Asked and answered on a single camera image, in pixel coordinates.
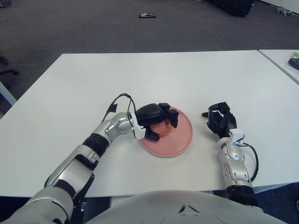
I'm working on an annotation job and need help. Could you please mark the grey robot torso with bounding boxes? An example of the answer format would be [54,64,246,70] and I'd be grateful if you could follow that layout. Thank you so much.
[80,190,290,224]

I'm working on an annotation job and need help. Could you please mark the red apple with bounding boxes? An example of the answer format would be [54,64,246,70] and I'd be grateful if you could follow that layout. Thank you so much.
[150,119,172,136]

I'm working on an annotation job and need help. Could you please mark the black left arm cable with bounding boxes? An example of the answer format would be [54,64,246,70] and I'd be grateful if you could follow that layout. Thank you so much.
[101,93,137,124]

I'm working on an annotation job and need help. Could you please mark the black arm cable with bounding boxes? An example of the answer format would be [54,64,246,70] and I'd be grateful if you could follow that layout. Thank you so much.
[101,93,137,124]
[242,142,259,182]

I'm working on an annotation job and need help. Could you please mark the black case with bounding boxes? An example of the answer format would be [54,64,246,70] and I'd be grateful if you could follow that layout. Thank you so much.
[205,0,255,17]

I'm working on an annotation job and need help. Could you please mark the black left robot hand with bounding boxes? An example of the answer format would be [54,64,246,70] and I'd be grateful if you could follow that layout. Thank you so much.
[135,102,180,142]

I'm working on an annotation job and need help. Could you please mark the pink plate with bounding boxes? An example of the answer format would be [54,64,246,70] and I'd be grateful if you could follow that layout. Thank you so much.
[139,106,194,157]

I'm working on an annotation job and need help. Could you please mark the black office chair base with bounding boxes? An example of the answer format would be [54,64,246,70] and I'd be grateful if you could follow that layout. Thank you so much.
[0,55,19,76]

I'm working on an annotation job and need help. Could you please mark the white table leg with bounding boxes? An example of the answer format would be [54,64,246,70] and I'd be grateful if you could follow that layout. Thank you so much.
[0,81,17,105]

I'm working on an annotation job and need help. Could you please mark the small grey floor toy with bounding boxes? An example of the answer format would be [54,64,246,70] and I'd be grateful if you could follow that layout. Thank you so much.
[275,7,294,16]

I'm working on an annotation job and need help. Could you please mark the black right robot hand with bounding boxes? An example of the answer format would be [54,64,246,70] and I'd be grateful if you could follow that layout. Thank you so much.
[202,101,238,140]

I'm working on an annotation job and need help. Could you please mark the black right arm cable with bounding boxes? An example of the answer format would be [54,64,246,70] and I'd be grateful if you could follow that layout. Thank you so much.
[242,142,259,182]

